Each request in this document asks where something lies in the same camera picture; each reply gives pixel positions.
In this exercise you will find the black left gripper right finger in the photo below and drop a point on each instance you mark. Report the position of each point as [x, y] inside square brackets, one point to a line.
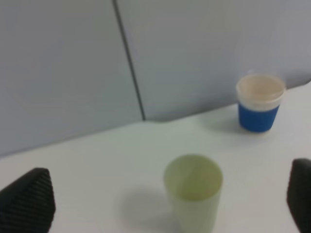
[299, 194]

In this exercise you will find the blue sleeved paper cup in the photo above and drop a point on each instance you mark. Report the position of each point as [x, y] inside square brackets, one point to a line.
[259, 98]

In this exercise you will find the light green plastic cup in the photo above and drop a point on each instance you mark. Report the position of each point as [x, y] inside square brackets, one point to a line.
[193, 185]

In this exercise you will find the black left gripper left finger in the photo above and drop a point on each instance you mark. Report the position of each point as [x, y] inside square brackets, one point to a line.
[27, 205]

